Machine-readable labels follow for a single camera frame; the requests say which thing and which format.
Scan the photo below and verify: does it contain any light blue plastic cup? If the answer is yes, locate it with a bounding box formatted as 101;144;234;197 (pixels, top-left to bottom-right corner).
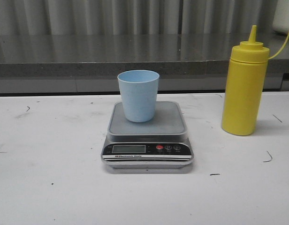
117;70;160;122

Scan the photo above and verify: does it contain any yellow squeeze bottle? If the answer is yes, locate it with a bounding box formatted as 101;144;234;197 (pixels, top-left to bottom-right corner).
221;12;289;136

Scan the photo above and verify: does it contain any silver digital kitchen scale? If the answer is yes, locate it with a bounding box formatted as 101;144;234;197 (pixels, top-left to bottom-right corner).
101;101;194;169

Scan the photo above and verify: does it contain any grey stone counter shelf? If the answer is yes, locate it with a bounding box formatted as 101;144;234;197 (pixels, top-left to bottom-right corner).
0;32;289;94

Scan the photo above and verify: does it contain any white container in background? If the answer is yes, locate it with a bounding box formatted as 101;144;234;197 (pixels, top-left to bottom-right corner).
272;0;289;35

